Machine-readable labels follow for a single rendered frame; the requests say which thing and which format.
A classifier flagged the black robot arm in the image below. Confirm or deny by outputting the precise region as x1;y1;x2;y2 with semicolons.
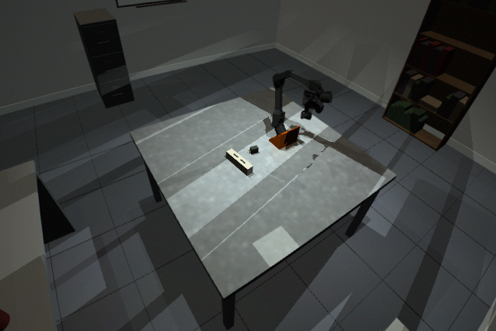
271;70;332;136

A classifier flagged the black two-prong plug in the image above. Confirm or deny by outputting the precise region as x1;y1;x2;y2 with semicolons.
248;146;259;154

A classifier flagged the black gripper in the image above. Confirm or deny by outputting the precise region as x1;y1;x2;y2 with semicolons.
301;89;317;120

